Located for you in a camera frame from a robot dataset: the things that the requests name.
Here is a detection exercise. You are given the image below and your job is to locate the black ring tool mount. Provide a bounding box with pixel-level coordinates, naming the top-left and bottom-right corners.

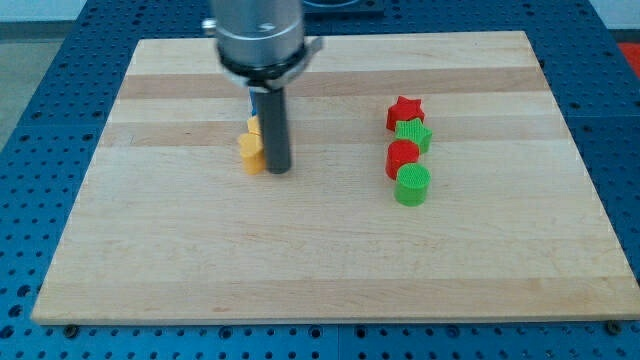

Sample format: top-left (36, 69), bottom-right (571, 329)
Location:
top-left (216, 36), bottom-right (323, 93)

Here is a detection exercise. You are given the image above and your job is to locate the red cylinder block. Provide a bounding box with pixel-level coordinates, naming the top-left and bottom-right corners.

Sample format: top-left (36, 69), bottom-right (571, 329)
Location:
top-left (385, 139), bottom-right (420, 180)

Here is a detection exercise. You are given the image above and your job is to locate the yellow block behind probe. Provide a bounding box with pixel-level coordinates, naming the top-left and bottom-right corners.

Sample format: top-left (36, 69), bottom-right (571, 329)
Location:
top-left (247, 116), bottom-right (261, 135)

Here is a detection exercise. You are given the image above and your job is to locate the wooden board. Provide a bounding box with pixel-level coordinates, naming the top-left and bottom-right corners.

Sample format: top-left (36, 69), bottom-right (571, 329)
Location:
top-left (32, 31), bottom-right (639, 325)

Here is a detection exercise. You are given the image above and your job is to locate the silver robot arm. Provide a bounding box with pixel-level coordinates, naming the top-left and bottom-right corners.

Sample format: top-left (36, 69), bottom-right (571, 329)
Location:
top-left (201, 0), bottom-right (324, 174)

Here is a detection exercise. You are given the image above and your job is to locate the green cylinder block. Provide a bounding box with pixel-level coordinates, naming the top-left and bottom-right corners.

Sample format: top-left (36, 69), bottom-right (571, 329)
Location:
top-left (394, 163), bottom-right (431, 207)

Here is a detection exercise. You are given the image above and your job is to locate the blue block behind probe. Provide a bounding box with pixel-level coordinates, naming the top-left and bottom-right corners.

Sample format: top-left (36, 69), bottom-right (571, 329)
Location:
top-left (249, 90), bottom-right (258, 116)

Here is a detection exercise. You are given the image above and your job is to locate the red star block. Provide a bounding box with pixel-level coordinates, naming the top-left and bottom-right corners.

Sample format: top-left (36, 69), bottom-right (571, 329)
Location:
top-left (386, 96), bottom-right (425, 131)

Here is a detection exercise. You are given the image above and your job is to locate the green star block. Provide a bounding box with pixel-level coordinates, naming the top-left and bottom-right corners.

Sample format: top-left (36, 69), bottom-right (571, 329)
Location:
top-left (395, 118), bottom-right (433, 154)

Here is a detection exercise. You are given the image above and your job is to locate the dark grey cylindrical probe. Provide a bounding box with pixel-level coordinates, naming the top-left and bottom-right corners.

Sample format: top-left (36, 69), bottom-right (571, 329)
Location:
top-left (255, 88), bottom-right (292, 174)

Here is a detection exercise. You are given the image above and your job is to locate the yellow heart block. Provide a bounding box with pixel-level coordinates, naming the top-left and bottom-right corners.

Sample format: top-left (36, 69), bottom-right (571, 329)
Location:
top-left (237, 133), bottom-right (266, 175)

